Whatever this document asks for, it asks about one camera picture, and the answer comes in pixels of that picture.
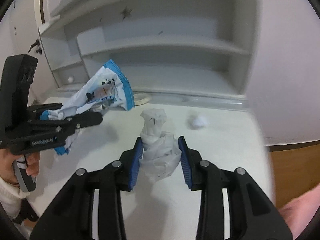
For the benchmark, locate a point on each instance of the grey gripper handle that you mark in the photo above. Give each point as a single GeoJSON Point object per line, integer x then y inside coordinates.
{"type": "Point", "coordinates": [26, 182]}

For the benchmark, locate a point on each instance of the small white tissue ball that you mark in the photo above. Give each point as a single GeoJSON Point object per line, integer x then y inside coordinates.
{"type": "Point", "coordinates": [197, 121]}

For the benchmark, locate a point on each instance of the black door handle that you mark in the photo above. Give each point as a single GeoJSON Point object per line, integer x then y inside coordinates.
{"type": "Point", "coordinates": [36, 45]}

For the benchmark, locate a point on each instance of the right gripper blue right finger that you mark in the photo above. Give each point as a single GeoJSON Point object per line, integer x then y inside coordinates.
{"type": "Point", "coordinates": [252, 214]}

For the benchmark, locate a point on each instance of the person left hand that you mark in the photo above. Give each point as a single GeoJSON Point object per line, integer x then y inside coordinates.
{"type": "Point", "coordinates": [10, 166]}

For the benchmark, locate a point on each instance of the grey desk hutch shelf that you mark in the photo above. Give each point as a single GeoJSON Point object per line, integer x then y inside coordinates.
{"type": "Point", "coordinates": [197, 50]}

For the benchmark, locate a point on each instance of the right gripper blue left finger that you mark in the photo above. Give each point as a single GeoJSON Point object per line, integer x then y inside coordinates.
{"type": "Point", "coordinates": [69, 215]}

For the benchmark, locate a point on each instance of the white tissue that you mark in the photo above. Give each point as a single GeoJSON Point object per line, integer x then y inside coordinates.
{"type": "Point", "coordinates": [161, 153]}

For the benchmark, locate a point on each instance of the grey drawer with white knob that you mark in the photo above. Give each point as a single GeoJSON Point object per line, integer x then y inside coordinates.
{"type": "Point", "coordinates": [72, 75]}

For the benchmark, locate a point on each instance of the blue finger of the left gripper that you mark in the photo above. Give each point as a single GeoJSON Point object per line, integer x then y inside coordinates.
{"type": "Point", "coordinates": [37, 110]}
{"type": "Point", "coordinates": [83, 120]}

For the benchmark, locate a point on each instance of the roll of masking tape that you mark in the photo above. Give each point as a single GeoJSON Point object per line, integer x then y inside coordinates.
{"type": "Point", "coordinates": [141, 98]}

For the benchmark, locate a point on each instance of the blue white milk snack bag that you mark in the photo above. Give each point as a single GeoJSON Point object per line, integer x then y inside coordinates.
{"type": "Point", "coordinates": [108, 88]}

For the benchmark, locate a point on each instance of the white door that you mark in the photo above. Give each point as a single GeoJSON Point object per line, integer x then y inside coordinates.
{"type": "Point", "coordinates": [19, 30]}

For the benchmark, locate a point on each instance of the person right hand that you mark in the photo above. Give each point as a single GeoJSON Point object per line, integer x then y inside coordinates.
{"type": "Point", "coordinates": [299, 211]}

